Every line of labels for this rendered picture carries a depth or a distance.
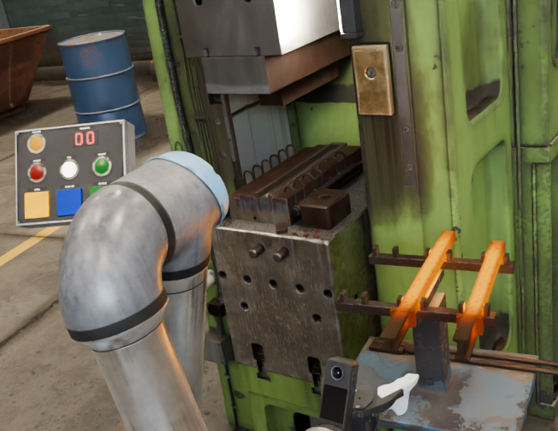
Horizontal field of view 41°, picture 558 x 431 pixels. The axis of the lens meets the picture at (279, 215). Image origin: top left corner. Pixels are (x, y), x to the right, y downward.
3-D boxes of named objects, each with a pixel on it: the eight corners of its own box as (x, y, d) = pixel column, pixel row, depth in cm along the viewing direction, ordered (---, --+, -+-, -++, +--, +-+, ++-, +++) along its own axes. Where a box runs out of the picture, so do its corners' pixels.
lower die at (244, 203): (290, 226, 198) (286, 196, 195) (230, 218, 209) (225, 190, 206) (364, 169, 229) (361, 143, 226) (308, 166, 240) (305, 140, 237)
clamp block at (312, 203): (330, 231, 192) (327, 207, 189) (302, 227, 196) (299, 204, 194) (353, 212, 200) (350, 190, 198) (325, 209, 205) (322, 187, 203)
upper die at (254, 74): (270, 94, 185) (264, 56, 181) (207, 93, 196) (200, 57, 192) (351, 54, 216) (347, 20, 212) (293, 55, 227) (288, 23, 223)
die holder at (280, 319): (347, 392, 203) (327, 242, 186) (234, 362, 224) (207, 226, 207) (430, 293, 244) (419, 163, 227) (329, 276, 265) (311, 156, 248)
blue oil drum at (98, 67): (123, 148, 635) (97, 42, 601) (68, 148, 660) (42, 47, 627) (161, 126, 683) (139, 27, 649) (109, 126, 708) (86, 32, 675)
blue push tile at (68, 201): (81, 214, 212) (80, 187, 213) (57, 216, 213) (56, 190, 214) (84, 214, 214) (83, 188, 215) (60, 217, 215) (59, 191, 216)
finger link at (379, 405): (392, 387, 124) (347, 407, 121) (391, 379, 124) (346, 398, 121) (409, 402, 120) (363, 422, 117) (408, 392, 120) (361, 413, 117)
